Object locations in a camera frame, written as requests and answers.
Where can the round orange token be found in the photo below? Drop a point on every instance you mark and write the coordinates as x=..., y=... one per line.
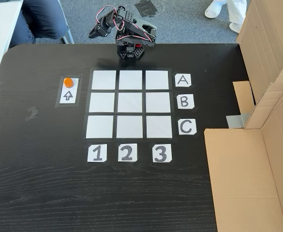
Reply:
x=68, y=82

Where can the white nine-square grid sheet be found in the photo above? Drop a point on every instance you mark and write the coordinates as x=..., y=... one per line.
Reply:
x=129, y=104

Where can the grey metal chair leg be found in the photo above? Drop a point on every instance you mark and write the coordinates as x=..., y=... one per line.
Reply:
x=70, y=38

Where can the black floor tape patch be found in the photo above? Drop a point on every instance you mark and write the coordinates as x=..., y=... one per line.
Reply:
x=146, y=8

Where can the person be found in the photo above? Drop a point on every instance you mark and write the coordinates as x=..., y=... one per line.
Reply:
x=39, y=21
x=213, y=10

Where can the white arrow paper sheet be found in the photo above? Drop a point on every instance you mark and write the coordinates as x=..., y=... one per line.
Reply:
x=68, y=95

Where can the paper sheet letter A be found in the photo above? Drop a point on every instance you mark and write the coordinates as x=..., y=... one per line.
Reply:
x=183, y=80

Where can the clear tape scraps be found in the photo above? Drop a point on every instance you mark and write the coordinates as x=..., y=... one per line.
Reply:
x=31, y=114

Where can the paper sheet letter B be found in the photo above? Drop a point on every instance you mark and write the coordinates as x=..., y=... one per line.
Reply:
x=185, y=101

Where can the paper sheet number 1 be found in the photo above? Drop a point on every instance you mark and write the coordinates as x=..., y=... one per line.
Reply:
x=97, y=153

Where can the paper sheet number 2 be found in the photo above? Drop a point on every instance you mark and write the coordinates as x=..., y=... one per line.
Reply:
x=127, y=152

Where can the paper sheet letter C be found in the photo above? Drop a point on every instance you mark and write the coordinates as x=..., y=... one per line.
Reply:
x=187, y=126

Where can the paper sheet number 3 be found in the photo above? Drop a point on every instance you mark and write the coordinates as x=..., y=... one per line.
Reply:
x=161, y=153

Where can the brown cardboard box small flap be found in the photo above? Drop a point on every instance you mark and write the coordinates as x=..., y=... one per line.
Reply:
x=267, y=43

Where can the brown cardboard box large flap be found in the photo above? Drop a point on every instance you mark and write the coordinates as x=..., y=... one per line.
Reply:
x=240, y=181

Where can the grey duct tape strip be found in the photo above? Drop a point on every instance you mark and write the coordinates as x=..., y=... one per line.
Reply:
x=236, y=120

